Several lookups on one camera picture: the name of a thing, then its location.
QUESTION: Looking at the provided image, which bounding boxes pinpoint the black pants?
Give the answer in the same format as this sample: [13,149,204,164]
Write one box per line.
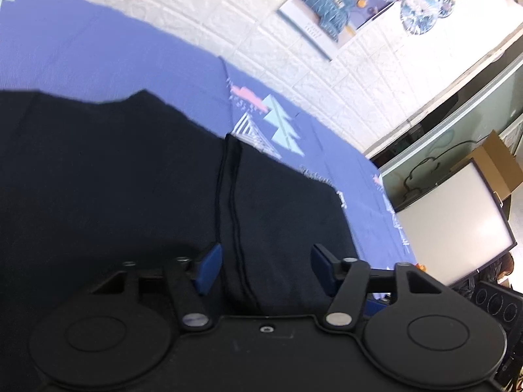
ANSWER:
[1,91,356,391]

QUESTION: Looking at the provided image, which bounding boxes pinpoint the white monitor screen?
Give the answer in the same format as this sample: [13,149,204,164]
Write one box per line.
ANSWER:
[396,160,517,287]

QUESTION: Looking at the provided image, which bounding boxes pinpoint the glass partition window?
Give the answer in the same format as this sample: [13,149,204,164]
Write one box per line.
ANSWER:
[371,54,522,209]

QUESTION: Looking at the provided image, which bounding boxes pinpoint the cardboard box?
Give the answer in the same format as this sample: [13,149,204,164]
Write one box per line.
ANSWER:
[450,131,523,201]

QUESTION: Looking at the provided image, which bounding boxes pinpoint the purple printed bed sheet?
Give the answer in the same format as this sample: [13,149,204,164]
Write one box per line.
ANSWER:
[0,0,418,307]

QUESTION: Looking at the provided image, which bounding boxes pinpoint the bedding wall poster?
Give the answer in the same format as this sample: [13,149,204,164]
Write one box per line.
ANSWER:
[278,0,394,60]

